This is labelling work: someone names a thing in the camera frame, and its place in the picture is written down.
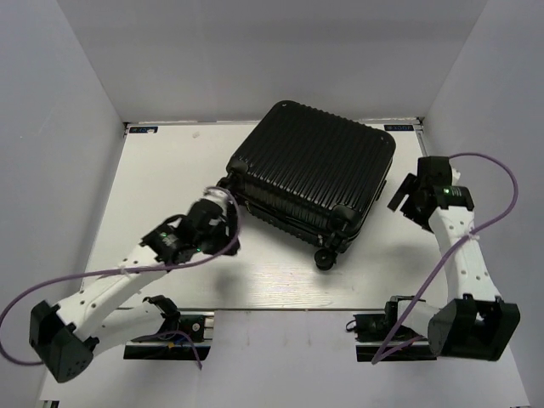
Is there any black hard-shell suitcase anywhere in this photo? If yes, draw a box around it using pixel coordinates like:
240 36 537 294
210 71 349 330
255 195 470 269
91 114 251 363
218 100 396 271

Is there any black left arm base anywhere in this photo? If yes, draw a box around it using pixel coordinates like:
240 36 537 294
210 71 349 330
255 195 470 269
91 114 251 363
123 311 214 362

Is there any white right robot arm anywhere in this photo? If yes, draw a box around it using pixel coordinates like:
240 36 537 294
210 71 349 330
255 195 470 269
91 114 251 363
371 156 520 364

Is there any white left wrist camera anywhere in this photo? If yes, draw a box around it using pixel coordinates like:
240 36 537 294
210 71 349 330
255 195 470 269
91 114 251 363
203 187 230 212

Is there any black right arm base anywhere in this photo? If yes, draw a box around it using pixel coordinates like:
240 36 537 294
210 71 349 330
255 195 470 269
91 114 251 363
345 312 436 363

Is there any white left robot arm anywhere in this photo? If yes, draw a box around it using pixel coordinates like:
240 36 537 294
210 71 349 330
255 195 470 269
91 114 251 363
30 188 241 383

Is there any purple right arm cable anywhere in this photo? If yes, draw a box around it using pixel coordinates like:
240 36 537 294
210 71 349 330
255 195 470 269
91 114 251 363
371 152 520 366

